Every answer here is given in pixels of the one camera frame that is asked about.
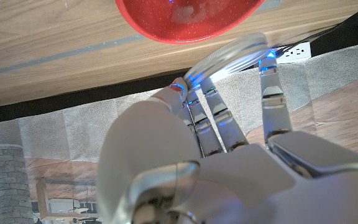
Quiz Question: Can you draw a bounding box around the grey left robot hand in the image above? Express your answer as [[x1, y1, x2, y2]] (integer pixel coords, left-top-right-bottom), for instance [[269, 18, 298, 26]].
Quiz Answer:
[[96, 51, 358, 224]]

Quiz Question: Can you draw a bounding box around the silver metal jar lid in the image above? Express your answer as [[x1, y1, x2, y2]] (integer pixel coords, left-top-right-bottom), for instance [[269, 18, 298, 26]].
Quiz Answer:
[[183, 32, 270, 91]]

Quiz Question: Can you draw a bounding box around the red bowl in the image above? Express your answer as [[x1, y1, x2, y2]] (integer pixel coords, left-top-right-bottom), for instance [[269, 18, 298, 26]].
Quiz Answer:
[[115, 0, 265, 45]]

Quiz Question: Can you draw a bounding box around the white power strip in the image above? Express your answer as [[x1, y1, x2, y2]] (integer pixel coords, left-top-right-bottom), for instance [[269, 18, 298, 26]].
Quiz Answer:
[[275, 42, 312, 65]]

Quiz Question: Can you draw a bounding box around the printed room scene backdrop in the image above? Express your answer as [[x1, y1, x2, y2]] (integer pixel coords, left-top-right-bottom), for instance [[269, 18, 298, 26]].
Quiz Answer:
[[0, 42, 358, 224]]

